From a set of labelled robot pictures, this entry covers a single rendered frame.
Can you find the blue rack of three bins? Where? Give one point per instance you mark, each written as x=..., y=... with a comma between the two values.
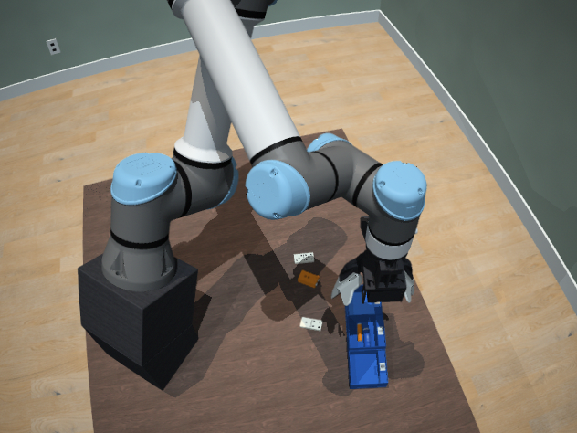
x=367, y=365

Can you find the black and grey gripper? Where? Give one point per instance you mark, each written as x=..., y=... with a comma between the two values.
x=350, y=279

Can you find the white domino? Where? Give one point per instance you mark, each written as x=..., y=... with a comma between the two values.
x=311, y=324
x=303, y=258

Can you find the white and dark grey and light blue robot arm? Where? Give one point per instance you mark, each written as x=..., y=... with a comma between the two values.
x=148, y=192

